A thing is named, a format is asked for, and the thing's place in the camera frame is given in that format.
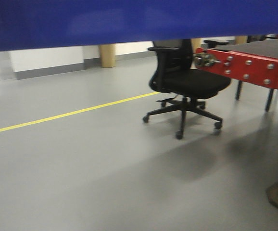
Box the black office swivel chair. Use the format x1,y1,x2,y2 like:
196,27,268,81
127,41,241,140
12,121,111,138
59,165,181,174
142,39,231,140

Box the red conveyor frame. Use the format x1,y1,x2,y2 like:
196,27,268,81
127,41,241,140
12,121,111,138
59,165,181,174
193,48,278,111

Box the left wooden pillar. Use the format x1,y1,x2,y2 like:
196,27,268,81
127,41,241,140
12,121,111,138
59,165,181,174
99,44,116,68

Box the wooden pillar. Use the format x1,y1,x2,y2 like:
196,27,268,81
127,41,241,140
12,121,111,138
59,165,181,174
99,44,116,68
191,38,202,53

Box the right wooden pillar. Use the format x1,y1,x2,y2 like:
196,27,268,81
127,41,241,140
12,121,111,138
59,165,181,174
191,38,202,53

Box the black conveyor belt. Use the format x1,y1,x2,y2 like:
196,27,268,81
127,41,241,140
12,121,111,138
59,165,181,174
223,39,278,59

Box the blue plastic bin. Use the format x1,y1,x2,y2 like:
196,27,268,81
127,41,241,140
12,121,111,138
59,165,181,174
0,0,278,51

